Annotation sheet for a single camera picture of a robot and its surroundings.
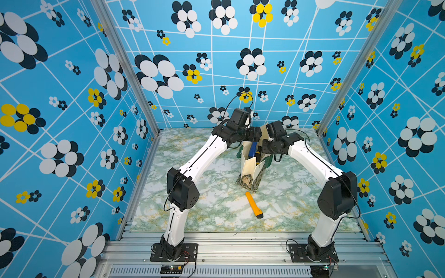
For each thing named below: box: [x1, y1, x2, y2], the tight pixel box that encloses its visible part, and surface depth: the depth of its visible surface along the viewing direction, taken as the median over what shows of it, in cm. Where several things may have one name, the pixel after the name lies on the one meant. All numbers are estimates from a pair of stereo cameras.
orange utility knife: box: [245, 191, 264, 220], surface depth 88 cm
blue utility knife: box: [249, 141, 258, 157], surface depth 93 cm
